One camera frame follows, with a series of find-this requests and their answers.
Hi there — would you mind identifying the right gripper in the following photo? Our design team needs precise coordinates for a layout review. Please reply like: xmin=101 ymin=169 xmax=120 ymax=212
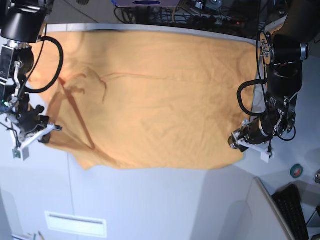
xmin=0 ymin=94 xmax=63 ymax=161

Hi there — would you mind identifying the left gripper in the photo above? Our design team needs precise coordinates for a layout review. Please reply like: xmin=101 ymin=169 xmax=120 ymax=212
xmin=228 ymin=109 xmax=296 ymax=163

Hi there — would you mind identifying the orange t-shirt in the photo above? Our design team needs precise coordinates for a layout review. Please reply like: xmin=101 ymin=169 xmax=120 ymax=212
xmin=41 ymin=31 xmax=257 ymax=170

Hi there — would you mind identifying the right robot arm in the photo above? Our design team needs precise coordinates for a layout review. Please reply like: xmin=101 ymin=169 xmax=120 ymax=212
xmin=0 ymin=0 xmax=64 ymax=161

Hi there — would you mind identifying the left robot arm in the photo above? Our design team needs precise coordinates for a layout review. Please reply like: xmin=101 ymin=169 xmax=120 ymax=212
xmin=228 ymin=0 xmax=320 ymax=161

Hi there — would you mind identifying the green tape roll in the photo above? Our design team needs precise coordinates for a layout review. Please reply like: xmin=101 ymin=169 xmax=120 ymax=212
xmin=290 ymin=163 xmax=304 ymax=179

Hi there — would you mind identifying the black keyboard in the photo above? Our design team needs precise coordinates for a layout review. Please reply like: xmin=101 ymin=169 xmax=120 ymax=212
xmin=271 ymin=184 xmax=309 ymax=240

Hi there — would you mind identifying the silver knob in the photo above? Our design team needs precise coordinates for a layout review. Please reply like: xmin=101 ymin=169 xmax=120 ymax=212
xmin=314 ymin=170 xmax=320 ymax=184

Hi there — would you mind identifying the grey desk partition panel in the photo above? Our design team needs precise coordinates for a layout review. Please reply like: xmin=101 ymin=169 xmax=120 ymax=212
xmin=246 ymin=177 xmax=295 ymax=240

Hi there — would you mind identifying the blue and white box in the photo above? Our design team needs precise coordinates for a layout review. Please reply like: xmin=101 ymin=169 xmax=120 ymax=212
xmin=111 ymin=0 xmax=183 ymax=8

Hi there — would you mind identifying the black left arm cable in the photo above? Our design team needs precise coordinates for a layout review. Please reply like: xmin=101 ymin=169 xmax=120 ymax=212
xmin=236 ymin=79 xmax=297 ymax=154

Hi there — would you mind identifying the white cable tray slot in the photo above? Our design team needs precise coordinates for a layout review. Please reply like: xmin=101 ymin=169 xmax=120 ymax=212
xmin=44 ymin=211 xmax=108 ymax=239

